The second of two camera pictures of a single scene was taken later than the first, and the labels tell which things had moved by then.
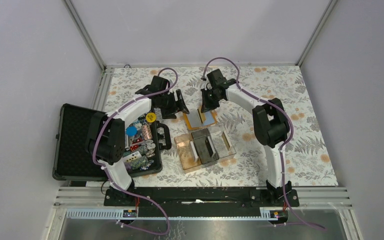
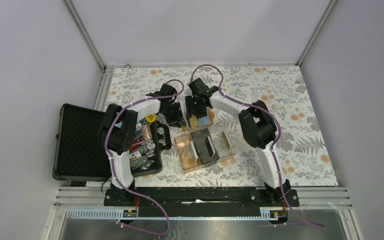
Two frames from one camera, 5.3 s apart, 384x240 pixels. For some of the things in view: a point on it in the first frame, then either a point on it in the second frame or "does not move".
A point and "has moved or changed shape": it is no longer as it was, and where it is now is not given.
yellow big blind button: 150,117 does not move
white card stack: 194,151 does not move
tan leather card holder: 197,128 has moved or changed shape
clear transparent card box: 223,144 does not move
